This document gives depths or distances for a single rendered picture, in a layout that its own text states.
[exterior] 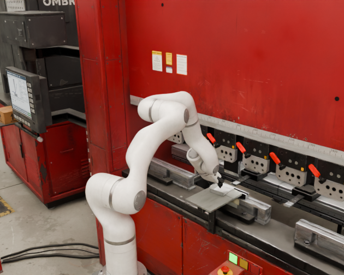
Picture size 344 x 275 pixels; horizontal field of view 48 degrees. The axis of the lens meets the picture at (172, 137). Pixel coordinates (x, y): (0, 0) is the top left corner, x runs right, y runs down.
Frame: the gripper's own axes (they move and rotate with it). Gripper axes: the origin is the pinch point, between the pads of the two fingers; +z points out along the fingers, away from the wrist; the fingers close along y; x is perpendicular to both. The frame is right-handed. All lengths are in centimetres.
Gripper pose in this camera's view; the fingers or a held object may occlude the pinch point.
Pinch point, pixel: (215, 183)
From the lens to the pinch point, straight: 213.5
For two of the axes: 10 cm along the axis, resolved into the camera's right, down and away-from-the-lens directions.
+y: -7.8, -2.0, 6.0
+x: -4.7, 8.1, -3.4
